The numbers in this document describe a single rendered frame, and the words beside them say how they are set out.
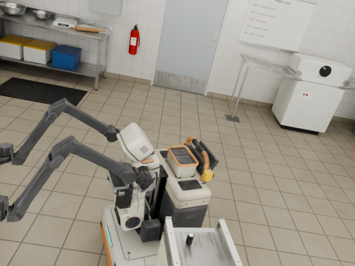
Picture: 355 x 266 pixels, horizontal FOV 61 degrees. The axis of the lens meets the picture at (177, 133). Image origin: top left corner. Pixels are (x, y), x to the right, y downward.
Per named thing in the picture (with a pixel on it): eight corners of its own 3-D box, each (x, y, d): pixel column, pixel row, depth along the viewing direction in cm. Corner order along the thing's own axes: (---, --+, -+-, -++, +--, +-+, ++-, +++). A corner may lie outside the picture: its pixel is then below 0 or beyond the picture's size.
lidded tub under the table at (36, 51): (22, 60, 489) (21, 45, 477) (34, 54, 529) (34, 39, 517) (46, 65, 492) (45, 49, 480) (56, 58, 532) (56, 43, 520)
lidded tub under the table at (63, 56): (50, 66, 492) (50, 50, 480) (59, 58, 532) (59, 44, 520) (74, 70, 496) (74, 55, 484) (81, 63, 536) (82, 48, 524)
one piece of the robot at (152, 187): (152, 183, 179) (153, 169, 173) (155, 189, 175) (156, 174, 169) (136, 187, 175) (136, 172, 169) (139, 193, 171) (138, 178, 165)
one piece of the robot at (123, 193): (126, 180, 213) (129, 155, 203) (136, 207, 192) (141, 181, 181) (103, 182, 206) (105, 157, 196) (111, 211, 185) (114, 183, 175)
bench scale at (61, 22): (53, 26, 464) (53, 20, 460) (58, 22, 492) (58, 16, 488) (73, 29, 469) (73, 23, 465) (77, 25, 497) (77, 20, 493)
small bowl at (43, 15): (29, 18, 476) (29, 11, 471) (37, 16, 500) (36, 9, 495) (46, 21, 478) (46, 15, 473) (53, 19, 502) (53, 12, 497)
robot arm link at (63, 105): (60, 100, 168) (59, 92, 176) (46, 117, 171) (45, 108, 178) (121, 135, 195) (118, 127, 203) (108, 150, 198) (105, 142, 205)
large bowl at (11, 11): (-7, 13, 457) (-8, 3, 450) (7, 10, 491) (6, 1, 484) (19, 19, 460) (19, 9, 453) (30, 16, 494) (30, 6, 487)
